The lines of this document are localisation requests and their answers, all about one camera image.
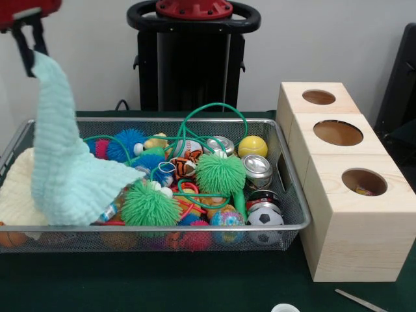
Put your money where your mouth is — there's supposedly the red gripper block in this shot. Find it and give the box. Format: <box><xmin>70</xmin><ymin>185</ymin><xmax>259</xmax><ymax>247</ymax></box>
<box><xmin>0</xmin><ymin>0</ymin><xmax>62</xmax><ymax>78</ymax></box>

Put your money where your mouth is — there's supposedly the mint green knitted cloth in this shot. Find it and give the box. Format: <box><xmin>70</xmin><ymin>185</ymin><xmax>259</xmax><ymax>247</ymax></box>
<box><xmin>31</xmin><ymin>50</ymin><xmax>147</xmax><ymax>227</ymax></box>

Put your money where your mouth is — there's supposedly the cream knitted cloth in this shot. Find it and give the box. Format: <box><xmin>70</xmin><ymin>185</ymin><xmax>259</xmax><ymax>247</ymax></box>
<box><xmin>0</xmin><ymin>148</ymin><xmax>49</xmax><ymax>240</ymax></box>

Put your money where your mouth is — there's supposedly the orange striped tiger plush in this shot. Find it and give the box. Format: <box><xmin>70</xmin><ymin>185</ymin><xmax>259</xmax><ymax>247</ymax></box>
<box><xmin>170</xmin><ymin>157</ymin><xmax>199</xmax><ymax>181</ymax></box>

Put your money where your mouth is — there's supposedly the multicoloured patterned cloth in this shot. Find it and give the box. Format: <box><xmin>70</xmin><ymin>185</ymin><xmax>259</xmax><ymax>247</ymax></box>
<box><xmin>355</xmin><ymin>185</ymin><xmax>377</xmax><ymax>197</ymax></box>

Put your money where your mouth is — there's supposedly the wooden box with three holes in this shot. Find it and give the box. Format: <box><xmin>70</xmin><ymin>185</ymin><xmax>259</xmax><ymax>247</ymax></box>
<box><xmin>276</xmin><ymin>81</ymin><xmax>407</xmax><ymax>283</ymax></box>

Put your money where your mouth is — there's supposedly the blue spiky ball with eyes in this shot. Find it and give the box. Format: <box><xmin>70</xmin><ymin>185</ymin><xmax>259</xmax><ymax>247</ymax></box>
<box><xmin>107</xmin><ymin>129</ymin><xmax>149</xmax><ymax>163</ymax></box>

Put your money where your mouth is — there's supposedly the green spiky ball with eyes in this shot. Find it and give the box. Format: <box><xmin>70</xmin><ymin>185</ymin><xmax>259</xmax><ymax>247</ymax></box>
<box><xmin>122</xmin><ymin>180</ymin><xmax>185</xmax><ymax>228</ymax></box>

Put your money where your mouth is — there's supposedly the green spiky rubber ball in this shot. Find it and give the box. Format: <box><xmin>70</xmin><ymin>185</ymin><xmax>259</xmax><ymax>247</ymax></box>
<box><xmin>194</xmin><ymin>152</ymin><xmax>246</xmax><ymax>198</ymax></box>

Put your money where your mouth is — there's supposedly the yellow ball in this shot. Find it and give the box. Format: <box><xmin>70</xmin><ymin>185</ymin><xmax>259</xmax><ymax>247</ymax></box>
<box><xmin>238</xmin><ymin>135</ymin><xmax>268</xmax><ymax>159</ymax></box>

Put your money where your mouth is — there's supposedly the silver soda can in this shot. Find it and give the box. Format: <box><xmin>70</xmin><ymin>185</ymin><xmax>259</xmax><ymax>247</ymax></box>
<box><xmin>242</xmin><ymin>154</ymin><xmax>274</xmax><ymax>189</ymax></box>

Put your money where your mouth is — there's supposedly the colourful globe ball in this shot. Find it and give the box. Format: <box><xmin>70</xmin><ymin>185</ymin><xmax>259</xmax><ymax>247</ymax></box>
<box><xmin>209</xmin><ymin>209</ymin><xmax>246</xmax><ymax>246</ymax></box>

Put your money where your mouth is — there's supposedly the black white toy soccer ball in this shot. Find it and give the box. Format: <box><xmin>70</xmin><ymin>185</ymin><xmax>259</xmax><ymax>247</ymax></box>
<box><xmin>246</xmin><ymin>209</ymin><xmax>285</xmax><ymax>244</ymax></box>

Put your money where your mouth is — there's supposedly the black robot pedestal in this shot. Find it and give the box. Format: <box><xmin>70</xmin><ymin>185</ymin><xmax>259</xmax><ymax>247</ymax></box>
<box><xmin>126</xmin><ymin>0</ymin><xmax>262</xmax><ymax>113</ymax></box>

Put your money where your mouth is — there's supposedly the wire mesh bin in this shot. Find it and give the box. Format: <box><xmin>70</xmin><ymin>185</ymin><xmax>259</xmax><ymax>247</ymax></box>
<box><xmin>0</xmin><ymin>117</ymin><xmax>312</xmax><ymax>255</ymax></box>

